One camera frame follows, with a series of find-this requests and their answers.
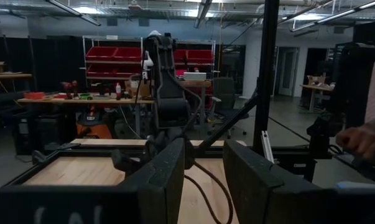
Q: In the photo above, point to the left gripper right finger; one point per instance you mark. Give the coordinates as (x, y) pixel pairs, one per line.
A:
(252, 193)

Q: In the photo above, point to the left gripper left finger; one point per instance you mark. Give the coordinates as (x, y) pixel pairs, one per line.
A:
(165, 186)

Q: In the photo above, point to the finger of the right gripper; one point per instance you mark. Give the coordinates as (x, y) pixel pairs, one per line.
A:
(125, 161)

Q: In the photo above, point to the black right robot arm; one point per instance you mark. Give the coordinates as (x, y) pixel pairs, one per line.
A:
(170, 102)

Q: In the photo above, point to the orange shop vacuum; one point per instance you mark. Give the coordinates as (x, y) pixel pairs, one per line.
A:
(94, 130)

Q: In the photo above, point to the silver aluminium bar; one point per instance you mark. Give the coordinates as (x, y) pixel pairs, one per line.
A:
(267, 146)

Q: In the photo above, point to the white flat box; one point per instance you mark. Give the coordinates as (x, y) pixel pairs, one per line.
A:
(195, 76)

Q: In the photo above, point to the grey office chair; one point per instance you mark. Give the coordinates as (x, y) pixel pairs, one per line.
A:
(224, 90)

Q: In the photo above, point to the white red-capped bottle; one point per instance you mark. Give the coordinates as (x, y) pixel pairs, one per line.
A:
(118, 91)

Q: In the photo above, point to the long wooden workbench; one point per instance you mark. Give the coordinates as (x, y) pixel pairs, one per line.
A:
(81, 101)

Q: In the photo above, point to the green small tool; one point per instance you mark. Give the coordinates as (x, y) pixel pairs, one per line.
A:
(86, 96)

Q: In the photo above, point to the red storage bin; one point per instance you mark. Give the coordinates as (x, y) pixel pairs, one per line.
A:
(128, 53)
(100, 53)
(128, 70)
(180, 56)
(100, 70)
(199, 56)

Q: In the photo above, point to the black computer cases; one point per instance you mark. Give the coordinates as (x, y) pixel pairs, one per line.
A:
(41, 130)

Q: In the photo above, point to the red power drill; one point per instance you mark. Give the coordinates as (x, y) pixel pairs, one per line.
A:
(69, 87)

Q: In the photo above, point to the white cap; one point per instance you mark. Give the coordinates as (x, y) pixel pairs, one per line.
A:
(155, 33)

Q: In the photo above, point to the person's hand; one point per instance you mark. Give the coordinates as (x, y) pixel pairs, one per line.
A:
(358, 143)

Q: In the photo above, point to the small wooden table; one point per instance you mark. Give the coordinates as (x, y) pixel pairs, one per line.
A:
(317, 87)

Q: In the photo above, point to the white door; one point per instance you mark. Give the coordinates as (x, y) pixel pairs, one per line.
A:
(288, 71)

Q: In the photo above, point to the black equipment stand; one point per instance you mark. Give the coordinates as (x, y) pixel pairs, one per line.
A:
(352, 87)

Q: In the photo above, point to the ceiling light fixture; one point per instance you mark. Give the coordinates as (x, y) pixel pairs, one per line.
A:
(81, 16)
(330, 18)

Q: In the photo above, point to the black frame clamp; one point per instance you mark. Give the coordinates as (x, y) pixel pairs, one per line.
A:
(44, 155)

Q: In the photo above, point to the wooden wall bench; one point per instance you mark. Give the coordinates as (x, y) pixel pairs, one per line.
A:
(10, 76)

